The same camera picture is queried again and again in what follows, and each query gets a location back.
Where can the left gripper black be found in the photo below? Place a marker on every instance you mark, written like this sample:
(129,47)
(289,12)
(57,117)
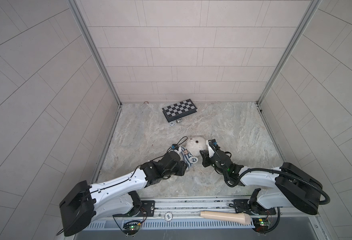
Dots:
(180,165)

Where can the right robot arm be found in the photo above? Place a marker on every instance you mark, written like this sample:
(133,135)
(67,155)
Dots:
(285,186)

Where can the left circuit board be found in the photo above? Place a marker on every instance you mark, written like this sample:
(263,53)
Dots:
(130,228)

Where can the circuit board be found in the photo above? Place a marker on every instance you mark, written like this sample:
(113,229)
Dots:
(130,228)
(261,224)

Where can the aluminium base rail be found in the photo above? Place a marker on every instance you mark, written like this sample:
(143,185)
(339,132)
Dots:
(180,207)

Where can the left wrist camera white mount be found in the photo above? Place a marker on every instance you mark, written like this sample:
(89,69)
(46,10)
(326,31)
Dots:
(176,148)

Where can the black white chessboard box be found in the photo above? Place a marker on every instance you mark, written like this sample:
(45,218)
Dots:
(179,110)

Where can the white teddy bear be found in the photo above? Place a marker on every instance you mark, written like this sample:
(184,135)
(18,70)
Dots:
(196,144)

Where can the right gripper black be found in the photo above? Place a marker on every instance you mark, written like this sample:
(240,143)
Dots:
(205,157)

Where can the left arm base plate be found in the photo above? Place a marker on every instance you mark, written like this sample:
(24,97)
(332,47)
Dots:
(145,209)

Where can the beige wooden handle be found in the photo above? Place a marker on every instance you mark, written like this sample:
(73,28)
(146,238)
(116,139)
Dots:
(241,218)

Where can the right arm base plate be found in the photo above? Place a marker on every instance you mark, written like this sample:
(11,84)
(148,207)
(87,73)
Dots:
(242,207)

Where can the blue white striped sweater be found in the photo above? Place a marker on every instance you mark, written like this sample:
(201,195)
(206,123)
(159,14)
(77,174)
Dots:
(188,157)

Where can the right circuit board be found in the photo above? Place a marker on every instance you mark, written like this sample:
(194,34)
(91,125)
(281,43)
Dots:
(261,224)

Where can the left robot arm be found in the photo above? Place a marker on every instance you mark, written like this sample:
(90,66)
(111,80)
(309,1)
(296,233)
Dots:
(145,175)

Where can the round white sticker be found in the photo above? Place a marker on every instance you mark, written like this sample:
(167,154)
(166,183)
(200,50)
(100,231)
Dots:
(168,216)

